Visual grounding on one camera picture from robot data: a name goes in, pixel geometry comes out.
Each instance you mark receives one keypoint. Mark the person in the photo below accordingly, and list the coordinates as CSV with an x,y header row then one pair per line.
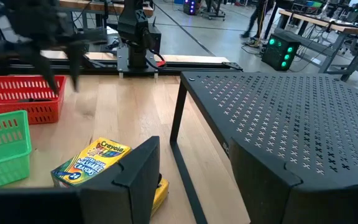
x,y
256,15

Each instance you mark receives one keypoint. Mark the yellow green Crayola crayon box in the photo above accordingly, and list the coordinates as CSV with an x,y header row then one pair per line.
x,y
161,194
92,161

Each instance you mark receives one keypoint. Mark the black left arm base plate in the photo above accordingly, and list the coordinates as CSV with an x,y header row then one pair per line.
x,y
123,67

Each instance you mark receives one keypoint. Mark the black computer with green lights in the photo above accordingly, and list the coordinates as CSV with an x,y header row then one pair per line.
x,y
278,53

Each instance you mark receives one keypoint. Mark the green plastic basket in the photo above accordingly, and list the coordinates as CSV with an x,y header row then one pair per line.
x,y
5,168

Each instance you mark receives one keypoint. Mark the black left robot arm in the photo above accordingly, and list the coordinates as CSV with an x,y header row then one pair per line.
x,y
135,28

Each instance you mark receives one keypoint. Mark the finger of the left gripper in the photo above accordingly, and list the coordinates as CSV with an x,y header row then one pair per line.
x,y
42,65
76,62

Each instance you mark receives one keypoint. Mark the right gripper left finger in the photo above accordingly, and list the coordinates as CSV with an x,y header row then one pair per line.
x,y
126,193

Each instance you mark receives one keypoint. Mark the red plastic basket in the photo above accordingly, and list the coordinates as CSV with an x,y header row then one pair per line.
x,y
20,105

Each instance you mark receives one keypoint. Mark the wooden desk with metal legs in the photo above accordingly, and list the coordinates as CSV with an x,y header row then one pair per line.
x,y
322,23

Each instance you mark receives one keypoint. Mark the wooden workbench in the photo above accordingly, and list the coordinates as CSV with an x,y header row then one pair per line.
x,y
104,5

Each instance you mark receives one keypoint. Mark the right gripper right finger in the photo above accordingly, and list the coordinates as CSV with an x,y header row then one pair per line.
x,y
259,186

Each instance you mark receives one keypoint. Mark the black perforated metal shelf riser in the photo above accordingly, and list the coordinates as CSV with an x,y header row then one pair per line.
x,y
291,124

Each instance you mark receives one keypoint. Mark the device with purple lights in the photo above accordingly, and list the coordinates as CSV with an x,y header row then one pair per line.
x,y
190,6

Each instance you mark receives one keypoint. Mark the black aluminium table frame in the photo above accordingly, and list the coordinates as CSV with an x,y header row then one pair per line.
x,y
197,67

